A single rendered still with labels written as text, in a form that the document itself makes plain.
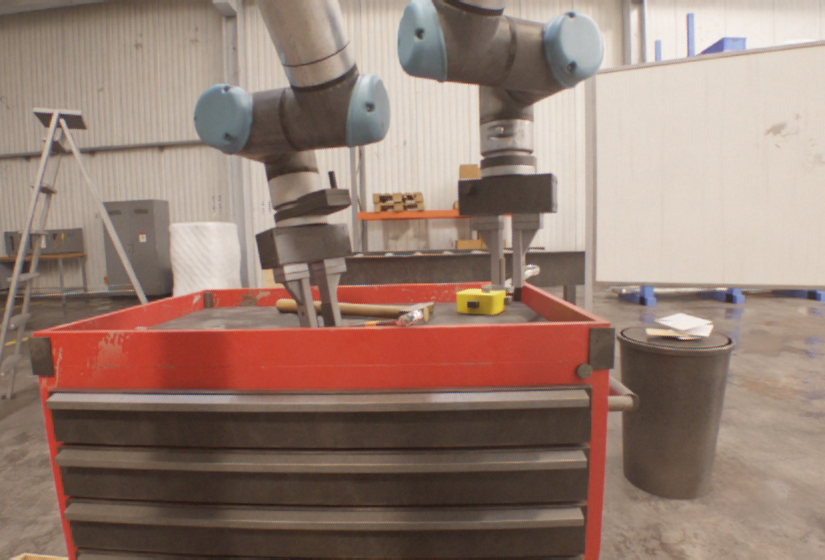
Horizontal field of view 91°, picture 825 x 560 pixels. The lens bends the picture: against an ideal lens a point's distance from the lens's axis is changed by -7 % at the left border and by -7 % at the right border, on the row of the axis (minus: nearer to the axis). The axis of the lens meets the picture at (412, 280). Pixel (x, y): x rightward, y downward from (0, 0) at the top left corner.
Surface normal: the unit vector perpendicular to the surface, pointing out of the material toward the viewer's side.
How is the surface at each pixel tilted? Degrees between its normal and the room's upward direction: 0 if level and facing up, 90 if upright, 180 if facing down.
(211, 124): 88
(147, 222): 90
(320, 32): 119
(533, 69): 134
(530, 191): 90
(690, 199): 90
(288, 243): 80
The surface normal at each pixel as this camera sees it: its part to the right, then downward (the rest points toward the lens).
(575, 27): 0.35, 0.09
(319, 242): 0.74, -0.12
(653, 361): -0.79, 0.15
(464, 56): 0.26, 0.77
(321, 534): -0.03, 0.10
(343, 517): -0.04, -0.94
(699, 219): -0.44, 0.11
